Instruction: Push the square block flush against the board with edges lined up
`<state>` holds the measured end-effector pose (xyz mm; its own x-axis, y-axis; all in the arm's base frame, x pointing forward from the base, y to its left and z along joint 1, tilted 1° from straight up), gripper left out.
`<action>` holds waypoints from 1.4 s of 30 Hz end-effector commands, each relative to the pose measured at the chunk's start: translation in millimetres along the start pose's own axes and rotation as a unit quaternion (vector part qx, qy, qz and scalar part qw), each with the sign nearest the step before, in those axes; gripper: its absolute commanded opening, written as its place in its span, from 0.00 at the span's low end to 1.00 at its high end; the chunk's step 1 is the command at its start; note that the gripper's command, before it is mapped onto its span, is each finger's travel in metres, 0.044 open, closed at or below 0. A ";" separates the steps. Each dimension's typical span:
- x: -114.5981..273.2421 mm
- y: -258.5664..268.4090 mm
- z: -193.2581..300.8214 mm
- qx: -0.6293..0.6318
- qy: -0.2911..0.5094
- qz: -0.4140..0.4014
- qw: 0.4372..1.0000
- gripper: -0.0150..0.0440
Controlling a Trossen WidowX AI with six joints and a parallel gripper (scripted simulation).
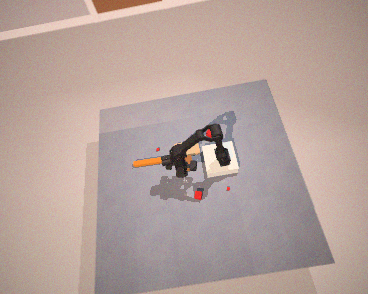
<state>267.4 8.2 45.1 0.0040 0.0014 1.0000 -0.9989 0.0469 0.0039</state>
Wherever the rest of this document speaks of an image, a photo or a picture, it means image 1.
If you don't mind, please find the orange long bar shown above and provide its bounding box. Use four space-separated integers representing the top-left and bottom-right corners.
133 157 162 167

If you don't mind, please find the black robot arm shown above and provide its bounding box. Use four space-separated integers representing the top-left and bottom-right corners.
161 124 231 178

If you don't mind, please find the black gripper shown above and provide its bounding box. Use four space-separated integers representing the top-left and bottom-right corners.
166 160 197 171

